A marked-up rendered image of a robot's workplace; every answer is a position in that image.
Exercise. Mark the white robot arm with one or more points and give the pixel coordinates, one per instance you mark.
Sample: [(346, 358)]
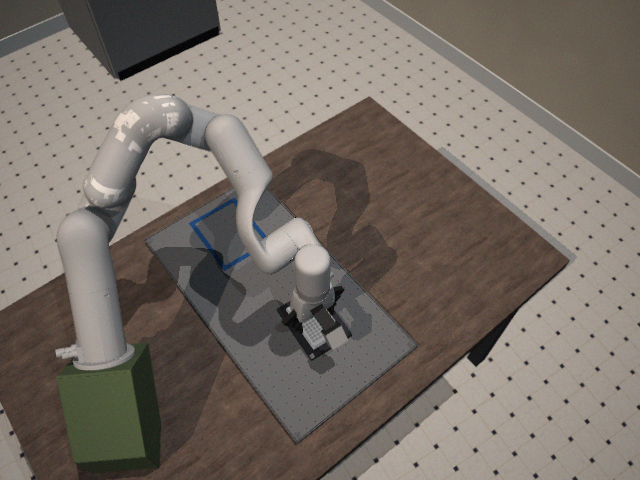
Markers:
[(83, 236)]

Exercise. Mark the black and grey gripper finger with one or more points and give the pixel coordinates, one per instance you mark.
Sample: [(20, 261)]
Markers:
[(292, 321), (338, 291)]

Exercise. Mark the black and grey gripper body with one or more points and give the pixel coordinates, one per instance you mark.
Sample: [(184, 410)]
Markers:
[(303, 308)]

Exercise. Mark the blue tape outline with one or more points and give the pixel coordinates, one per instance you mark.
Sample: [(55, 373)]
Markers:
[(209, 247)]

